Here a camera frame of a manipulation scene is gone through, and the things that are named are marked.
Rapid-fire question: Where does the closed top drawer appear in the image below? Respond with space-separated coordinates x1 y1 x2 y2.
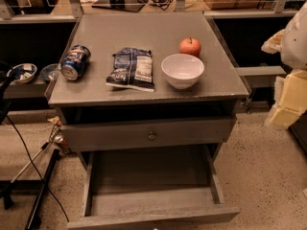
61 116 236 151

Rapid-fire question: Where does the red apple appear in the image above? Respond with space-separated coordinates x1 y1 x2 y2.
179 37 201 57

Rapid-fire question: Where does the black cable on floor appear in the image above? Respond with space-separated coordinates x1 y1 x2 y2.
0 112 71 223

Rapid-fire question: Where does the black stand leg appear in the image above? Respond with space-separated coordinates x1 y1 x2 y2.
25 149 59 230

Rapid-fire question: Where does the black monitor stand base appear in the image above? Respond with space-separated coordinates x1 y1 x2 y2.
91 0 144 12

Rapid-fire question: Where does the blue chip bag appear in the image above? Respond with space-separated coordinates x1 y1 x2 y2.
106 47 154 92

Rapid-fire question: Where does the blue soda can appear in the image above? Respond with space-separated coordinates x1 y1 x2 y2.
60 45 91 81

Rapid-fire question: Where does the open middle drawer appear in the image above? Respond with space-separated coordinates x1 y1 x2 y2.
68 145 240 230

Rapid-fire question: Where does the small glass bowl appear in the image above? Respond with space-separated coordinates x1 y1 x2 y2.
39 63 59 82

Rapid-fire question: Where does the white bowl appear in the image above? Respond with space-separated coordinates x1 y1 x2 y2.
161 54 204 89

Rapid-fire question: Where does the bowl with items on shelf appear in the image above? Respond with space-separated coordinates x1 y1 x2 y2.
7 63 37 84

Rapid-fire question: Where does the grey drawer cabinet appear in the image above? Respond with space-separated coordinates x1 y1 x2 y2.
49 12 248 230

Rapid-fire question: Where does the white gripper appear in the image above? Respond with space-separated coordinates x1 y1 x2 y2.
261 2 307 129

